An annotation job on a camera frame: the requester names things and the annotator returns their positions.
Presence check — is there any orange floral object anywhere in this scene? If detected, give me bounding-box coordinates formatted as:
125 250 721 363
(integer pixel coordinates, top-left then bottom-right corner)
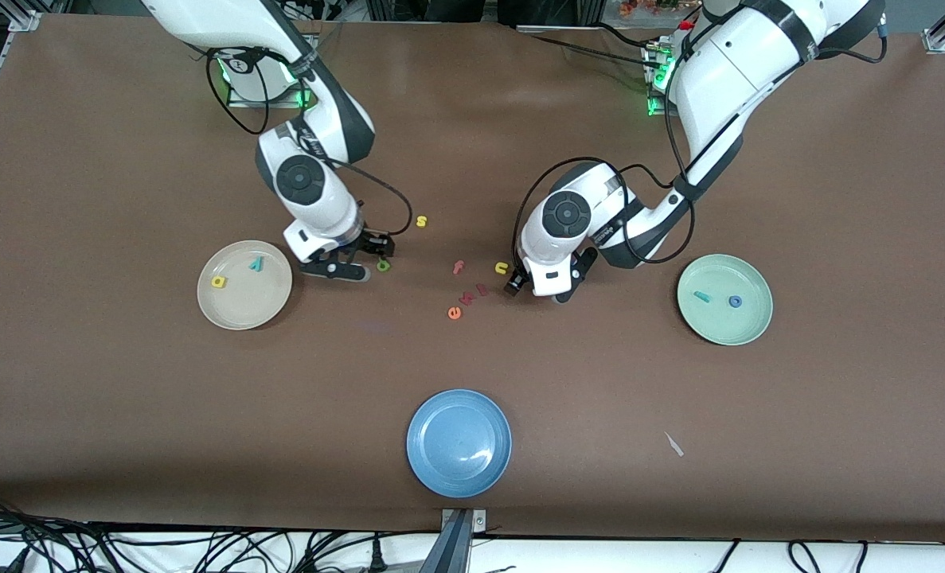
619 0 680 18

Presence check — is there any green round plate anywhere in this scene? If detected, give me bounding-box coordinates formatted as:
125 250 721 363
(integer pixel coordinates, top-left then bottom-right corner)
676 254 775 347

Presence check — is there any black base cable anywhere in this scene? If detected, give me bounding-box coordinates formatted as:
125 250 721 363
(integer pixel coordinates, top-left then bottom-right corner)
598 22 656 50
529 33 654 68

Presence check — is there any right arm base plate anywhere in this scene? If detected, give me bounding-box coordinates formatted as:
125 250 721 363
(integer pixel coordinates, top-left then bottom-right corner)
225 72 315 109

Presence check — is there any blue round plate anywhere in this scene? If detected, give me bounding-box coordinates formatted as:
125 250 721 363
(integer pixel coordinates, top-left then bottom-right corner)
406 388 513 499

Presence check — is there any brown table cover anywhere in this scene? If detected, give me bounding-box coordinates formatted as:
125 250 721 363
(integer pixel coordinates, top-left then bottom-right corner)
0 16 945 544

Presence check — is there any beige round plate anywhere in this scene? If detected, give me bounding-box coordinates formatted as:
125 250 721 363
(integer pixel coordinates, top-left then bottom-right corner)
197 240 294 331

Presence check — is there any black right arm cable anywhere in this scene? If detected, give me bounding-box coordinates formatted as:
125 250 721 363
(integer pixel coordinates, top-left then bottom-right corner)
205 46 414 238

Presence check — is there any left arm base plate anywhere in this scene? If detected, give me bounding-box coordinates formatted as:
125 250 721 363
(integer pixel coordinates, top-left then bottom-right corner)
643 38 680 117

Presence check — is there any grey metal bracket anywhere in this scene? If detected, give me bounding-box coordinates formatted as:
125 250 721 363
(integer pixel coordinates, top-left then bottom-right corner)
440 508 488 532

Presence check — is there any dark stand pole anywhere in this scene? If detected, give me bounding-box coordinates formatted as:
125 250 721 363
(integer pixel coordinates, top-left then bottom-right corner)
418 509 473 573

